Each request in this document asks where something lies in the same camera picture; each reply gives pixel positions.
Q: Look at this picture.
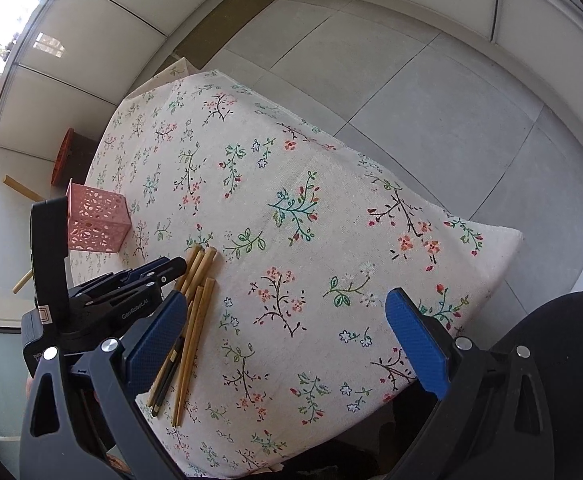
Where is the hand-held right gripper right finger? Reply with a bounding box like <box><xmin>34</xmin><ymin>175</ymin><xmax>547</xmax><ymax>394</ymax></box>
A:
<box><xmin>385</xmin><ymin>287</ymin><xmax>558</xmax><ymax>480</ymax></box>

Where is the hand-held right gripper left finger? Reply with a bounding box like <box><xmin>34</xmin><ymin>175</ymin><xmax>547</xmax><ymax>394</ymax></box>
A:
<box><xmin>18</xmin><ymin>290</ymin><xmax>188</xmax><ymax>480</ymax></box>

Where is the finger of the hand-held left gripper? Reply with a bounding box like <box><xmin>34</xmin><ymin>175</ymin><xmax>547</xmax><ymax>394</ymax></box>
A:
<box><xmin>71</xmin><ymin>256</ymin><xmax>173</xmax><ymax>300</ymax></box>
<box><xmin>138</xmin><ymin>258</ymin><xmax>188</xmax><ymax>295</ymax></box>

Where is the pink perforated plastic basket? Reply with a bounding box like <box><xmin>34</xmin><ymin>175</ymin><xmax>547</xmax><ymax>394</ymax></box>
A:
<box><xmin>65</xmin><ymin>179</ymin><xmax>132</xmax><ymax>253</ymax></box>

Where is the wooden slat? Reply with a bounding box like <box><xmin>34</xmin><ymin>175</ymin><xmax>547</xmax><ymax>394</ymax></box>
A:
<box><xmin>3</xmin><ymin>174</ymin><xmax>43</xmax><ymax>202</ymax></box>

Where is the orange plastic stool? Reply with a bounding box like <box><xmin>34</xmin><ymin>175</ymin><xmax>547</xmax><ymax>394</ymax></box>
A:
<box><xmin>50</xmin><ymin>127</ymin><xmax>76</xmax><ymax>187</ymax></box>

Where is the floral tablecloth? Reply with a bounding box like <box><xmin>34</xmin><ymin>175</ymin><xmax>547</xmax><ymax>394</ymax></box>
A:
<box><xmin>68</xmin><ymin>57</ymin><xmax>523</xmax><ymax>479</ymax></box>

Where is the bright window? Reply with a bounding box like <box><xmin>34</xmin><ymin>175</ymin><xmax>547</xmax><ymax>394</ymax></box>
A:
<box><xmin>0</xmin><ymin>0</ymin><xmax>74</xmax><ymax>147</ymax></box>

